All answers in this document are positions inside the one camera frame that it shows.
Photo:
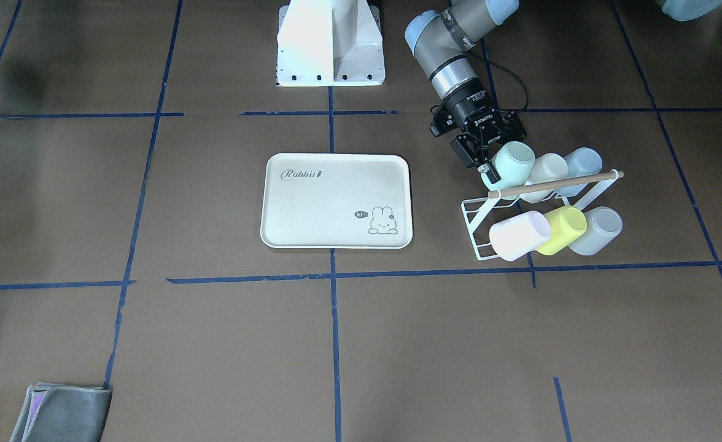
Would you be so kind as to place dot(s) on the yellow cup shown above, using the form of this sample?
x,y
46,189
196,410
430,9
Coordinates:
x,y
566,223

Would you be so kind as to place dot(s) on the white pedestal column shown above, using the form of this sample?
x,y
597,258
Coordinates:
x,y
330,44

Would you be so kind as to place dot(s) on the white wire cup rack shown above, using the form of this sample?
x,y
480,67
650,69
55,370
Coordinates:
x,y
476,211

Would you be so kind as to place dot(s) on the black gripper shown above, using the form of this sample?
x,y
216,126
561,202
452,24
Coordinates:
x,y
466,110

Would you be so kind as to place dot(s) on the grey folded cloth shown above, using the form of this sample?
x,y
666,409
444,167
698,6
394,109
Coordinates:
x,y
60,412

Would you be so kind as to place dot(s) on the white cup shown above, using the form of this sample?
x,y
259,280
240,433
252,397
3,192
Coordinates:
x,y
547,168

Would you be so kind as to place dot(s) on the light blue cup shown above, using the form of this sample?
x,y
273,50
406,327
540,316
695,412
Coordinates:
x,y
581,162

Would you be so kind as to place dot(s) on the grey cup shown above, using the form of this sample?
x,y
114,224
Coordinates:
x,y
604,224

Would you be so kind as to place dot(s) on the pink cup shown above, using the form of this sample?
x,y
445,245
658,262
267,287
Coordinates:
x,y
519,235

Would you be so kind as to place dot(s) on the cream rabbit tray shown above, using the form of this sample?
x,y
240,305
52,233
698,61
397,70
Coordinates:
x,y
336,201

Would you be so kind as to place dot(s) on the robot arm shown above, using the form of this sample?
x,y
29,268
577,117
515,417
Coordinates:
x,y
442,43

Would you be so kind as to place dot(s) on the green cup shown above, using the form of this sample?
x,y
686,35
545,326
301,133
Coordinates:
x,y
513,163

